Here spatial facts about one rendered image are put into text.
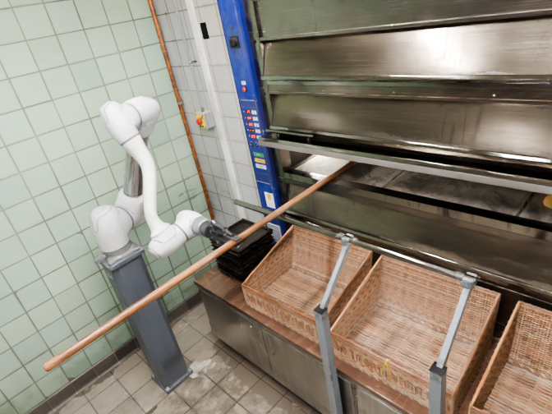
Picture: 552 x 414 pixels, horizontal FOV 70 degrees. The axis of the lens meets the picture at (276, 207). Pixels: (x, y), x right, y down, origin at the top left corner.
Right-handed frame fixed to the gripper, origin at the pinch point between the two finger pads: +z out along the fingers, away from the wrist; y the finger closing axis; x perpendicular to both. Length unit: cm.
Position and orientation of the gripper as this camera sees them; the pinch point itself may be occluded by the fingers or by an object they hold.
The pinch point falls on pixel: (234, 241)
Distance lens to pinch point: 170.9
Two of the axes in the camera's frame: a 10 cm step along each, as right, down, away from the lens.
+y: 1.7, 8.7, 4.7
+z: 7.0, 2.2, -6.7
